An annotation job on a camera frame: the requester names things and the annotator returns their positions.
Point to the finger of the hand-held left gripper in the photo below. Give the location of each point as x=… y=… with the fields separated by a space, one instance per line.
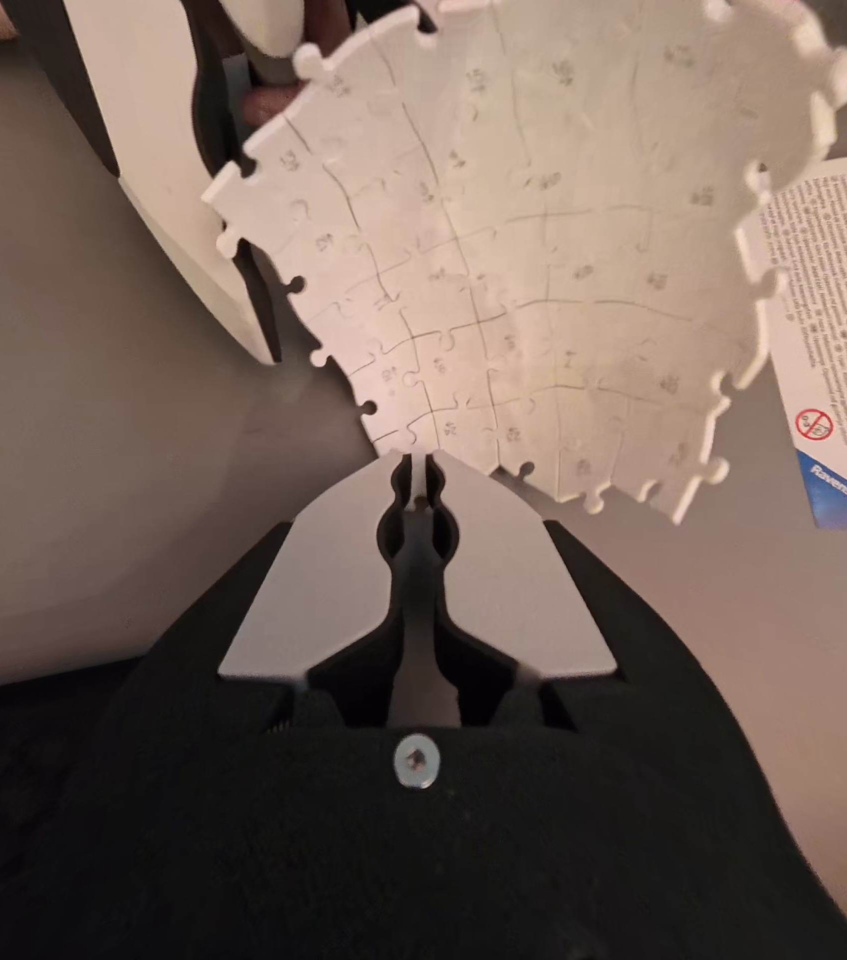
x=139 y=105

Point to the white instruction leaflet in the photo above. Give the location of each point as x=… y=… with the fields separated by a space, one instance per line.
x=844 y=330

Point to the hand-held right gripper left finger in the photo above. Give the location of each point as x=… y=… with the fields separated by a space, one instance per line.
x=311 y=600

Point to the assembled white puzzle section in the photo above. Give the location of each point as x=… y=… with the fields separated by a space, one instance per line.
x=544 y=255

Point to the white puzzle piece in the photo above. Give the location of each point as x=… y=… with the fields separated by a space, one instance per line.
x=419 y=477

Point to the person's left hand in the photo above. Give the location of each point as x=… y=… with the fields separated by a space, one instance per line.
x=266 y=108

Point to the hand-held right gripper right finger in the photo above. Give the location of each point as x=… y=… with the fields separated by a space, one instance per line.
x=529 y=600

